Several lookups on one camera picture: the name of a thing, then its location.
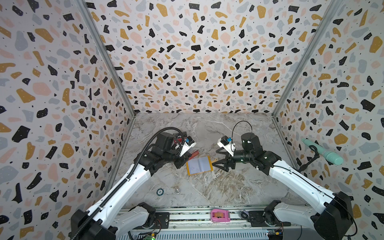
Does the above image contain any yellow leather card holder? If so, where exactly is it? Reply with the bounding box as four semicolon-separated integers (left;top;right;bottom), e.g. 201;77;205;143
187;156;213;176

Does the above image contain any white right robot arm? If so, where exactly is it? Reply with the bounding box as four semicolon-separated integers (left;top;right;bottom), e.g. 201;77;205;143
213;133;356;240

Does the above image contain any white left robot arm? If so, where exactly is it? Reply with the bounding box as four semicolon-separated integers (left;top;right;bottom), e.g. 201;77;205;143
70;127;196;240

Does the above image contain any teal round token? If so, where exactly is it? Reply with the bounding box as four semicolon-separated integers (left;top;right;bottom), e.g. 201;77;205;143
157;188;164;196

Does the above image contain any pink tape measure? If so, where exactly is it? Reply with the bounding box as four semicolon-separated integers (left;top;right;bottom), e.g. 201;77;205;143
210;209;231;223

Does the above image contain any mint green microphone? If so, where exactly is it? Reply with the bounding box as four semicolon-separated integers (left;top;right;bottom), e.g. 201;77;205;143
302;139;344;166

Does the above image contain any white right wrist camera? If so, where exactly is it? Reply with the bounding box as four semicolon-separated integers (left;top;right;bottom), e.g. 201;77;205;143
216;136;235;157

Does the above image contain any black corrugated cable conduit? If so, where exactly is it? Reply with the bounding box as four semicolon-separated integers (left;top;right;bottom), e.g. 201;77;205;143
70;126;181;240

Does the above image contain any thin black camera cable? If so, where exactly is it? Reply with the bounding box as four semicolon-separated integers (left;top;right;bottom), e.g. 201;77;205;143
230;120;253;145

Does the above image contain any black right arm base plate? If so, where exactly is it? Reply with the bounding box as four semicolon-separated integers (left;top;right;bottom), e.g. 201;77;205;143
241;200;292;227

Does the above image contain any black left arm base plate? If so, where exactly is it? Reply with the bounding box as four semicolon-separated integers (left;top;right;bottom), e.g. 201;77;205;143
134;212;170;231

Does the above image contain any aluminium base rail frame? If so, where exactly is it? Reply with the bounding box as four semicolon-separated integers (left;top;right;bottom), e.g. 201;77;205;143
79;204;338;240

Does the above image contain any aluminium corner post left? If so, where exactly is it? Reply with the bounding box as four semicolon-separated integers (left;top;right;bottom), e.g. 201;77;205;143
74;0;135;118

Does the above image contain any aluminium corner post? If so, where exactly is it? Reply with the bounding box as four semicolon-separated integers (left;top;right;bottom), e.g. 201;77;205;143
272;0;344;118
74;0;135;118

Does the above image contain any aluminium corner post right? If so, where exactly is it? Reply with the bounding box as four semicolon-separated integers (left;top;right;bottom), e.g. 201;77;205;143
272;0;344;118

